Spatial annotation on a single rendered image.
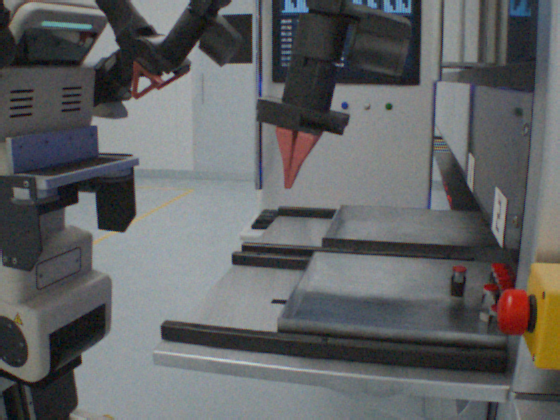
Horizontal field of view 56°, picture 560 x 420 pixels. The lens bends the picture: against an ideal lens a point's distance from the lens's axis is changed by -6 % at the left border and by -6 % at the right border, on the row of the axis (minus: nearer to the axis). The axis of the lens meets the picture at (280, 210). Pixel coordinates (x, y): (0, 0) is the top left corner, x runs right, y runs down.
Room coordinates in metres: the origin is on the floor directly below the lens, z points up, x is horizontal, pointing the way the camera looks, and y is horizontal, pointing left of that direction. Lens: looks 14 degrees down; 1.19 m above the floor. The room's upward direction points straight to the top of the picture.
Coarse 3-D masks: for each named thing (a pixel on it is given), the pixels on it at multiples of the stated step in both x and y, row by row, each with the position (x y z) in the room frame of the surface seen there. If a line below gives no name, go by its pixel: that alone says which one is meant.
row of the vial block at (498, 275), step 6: (492, 264) 0.74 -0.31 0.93; (498, 264) 0.74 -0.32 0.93; (504, 264) 0.74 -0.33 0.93; (492, 270) 0.73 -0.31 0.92; (498, 270) 0.71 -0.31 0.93; (504, 270) 0.71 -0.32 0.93; (492, 276) 0.73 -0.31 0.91; (498, 276) 0.69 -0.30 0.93; (504, 276) 0.69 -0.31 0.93; (510, 276) 0.69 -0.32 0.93; (492, 282) 0.71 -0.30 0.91; (498, 282) 0.67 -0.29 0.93; (504, 282) 0.67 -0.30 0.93; (510, 282) 0.67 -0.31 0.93; (504, 288) 0.64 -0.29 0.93; (510, 288) 0.64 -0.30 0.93
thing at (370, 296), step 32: (320, 256) 0.84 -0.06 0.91; (352, 256) 0.83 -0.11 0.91; (384, 256) 0.82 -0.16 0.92; (320, 288) 0.77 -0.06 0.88; (352, 288) 0.77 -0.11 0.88; (384, 288) 0.77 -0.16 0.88; (416, 288) 0.77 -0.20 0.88; (448, 288) 0.76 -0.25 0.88; (480, 288) 0.76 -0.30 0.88; (288, 320) 0.59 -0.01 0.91; (320, 320) 0.66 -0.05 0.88; (352, 320) 0.66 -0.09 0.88; (384, 320) 0.66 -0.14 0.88; (416, 320) 0.65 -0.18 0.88; (448, 320) 0.65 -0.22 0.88; (480, 320) 0.65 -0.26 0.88
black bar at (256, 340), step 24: (168, 336) 0.60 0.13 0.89; (192, 336) 0.60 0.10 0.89; (216, 336) 0.59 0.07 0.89; (240, 336) 0.58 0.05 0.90; (264, 336) 0.58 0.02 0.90; (288, 336) 0.58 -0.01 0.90; (312, 336) 0.58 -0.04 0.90; (360, 360) 0.55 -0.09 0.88; (384, 360) 0.55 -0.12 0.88; (408, 360) 0.54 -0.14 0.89; (432, 360) 0.53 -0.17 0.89; (456, 360) 0.53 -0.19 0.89; (480, 360) 0.52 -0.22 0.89; (504, 360) 0.52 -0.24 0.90
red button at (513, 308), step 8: (504, 296) 0.42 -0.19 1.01; (512, 296) 0.42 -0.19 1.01; (520, 296) 0.42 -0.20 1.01; (504, 304) 0.42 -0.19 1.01; (512, 304) 0.41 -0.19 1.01; (520, 304) 0.41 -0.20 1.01; (528, 304) 0.41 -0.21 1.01; (504, 312) 0.41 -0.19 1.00; (512, 312) 0.41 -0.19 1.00; (520, 312) 0.41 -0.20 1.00; (528, 312) 0.41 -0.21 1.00; (504, 320) 0.41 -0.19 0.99; (512, 320) 0.41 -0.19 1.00; (520, 320) 0.40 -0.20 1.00; (504, 328) 0.41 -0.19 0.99; (512, 328) 0.41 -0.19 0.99; (520, 328) 0.40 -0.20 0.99
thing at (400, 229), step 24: (336, 216) 1.09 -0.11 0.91; (360, 216) 1.16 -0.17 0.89; (384, 216) 1.15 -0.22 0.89; (408, 216) 1.14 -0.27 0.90; (432, 216) 1.13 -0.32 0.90; (456, 216) 1.12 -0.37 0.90; (480, 216) 1.11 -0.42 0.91; (336, 240) 0.92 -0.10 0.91; (360, 240) 0.91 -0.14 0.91; (384, 240) 0.90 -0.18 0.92; (408, 240) 1.01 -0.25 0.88; (432, 240) 1.01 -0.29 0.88; (456, 240) 1.01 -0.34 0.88; (480, 240) 1.01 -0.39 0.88
